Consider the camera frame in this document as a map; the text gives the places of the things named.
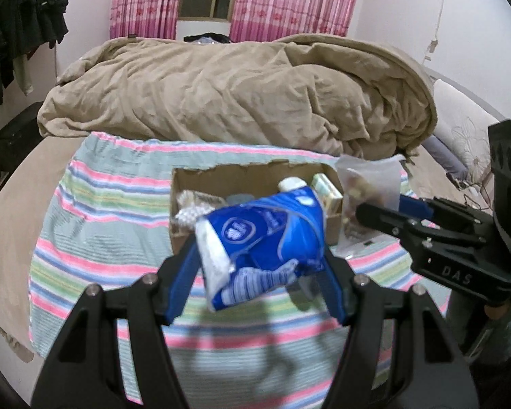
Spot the green tissue box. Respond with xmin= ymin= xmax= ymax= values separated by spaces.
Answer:
xmin=311 ymin=173 xmax=343 ymax=215

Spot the white floral pillow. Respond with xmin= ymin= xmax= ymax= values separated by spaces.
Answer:
xmin=434 ymin=79 xmax=498 ymax=184

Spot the brown cardboard box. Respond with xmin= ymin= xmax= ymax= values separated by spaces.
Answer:
xmin=169 ymin=160 xmax=347 ymax=257

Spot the blue tissue pack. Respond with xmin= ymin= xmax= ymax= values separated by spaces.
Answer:
xmin=195 ymin=186 xmax=326 ymax=312

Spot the tan crumpled blanket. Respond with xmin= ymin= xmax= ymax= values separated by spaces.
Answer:
xmin=37 ymin=34 xmax=437 ymax=160

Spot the pink curtain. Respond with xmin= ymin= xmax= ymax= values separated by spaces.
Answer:
xmin=230 ymin=0 xmax=356 ymax=43
xmin=110 ymin=0 xmax=180 ymax=40

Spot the clear plastic snack bag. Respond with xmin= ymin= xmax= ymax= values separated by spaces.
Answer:
xmin=335 ymin=154 xmax=404 ymax=259

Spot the left pink curtain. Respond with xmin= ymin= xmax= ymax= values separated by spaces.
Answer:
xmin=110 ymin=0 xmax=180 ymax=40

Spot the striped pastel towel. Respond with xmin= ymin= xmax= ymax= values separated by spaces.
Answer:
xmin=27 ymin=131 xmax=452 ymax=409

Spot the clear bag of white beads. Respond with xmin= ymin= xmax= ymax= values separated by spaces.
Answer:
xmin=171 ymin=190 xmax=228 ymax=230

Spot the right pink curtain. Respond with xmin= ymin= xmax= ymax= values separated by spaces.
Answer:
xmin=230 ymin=0 xmax=356 ymax=43

